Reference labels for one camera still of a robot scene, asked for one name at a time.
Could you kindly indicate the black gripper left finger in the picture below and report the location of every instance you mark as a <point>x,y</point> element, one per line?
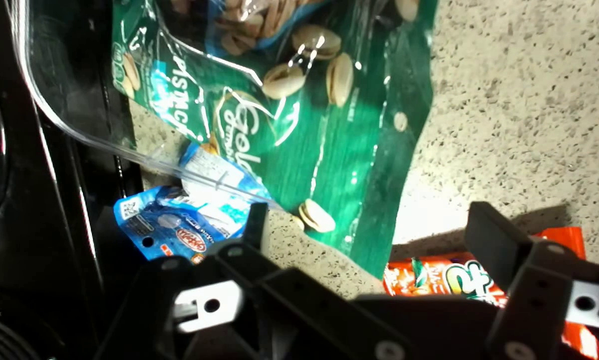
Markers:
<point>255,227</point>

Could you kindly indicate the black electric stove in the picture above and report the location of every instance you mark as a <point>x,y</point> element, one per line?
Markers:
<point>31,232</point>

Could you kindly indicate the blue snack packet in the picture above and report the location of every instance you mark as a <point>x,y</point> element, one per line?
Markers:
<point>179,227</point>

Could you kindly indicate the green bottle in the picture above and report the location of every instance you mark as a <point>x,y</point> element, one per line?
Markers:
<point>79,81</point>

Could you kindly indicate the green pistachio packet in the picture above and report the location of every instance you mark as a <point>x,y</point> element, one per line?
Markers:
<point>331,160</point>

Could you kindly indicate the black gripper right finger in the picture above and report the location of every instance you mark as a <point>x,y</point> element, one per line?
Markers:
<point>499,243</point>

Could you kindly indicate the red orange snack packet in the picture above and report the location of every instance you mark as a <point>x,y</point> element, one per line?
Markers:
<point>439,281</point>

